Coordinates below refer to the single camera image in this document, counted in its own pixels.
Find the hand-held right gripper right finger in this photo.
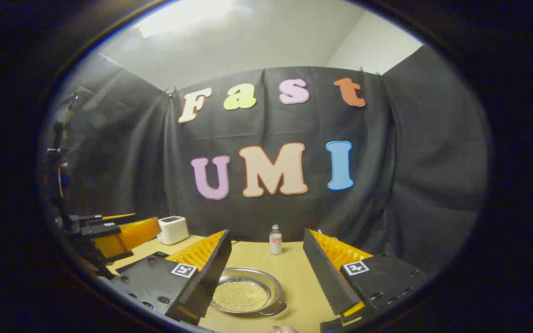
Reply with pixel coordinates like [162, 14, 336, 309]
[303, 228, 427, 320]

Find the pile of soybeans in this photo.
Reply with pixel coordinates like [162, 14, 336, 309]
[212, 281, 270, 314]

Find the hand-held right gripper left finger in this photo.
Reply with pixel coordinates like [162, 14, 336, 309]
[109, 229, 232, 324]

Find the white toaster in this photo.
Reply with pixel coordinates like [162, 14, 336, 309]
[157, 216, 190, 246]

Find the black backdrop cloth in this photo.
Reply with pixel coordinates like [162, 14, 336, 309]
[47, 46, 489, 273]

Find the clear bottle with pink label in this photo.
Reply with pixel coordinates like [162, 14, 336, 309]
[269, 224, 283, 256]

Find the stainless steel pot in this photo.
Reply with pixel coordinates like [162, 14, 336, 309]
[209, 267, 288, 317]

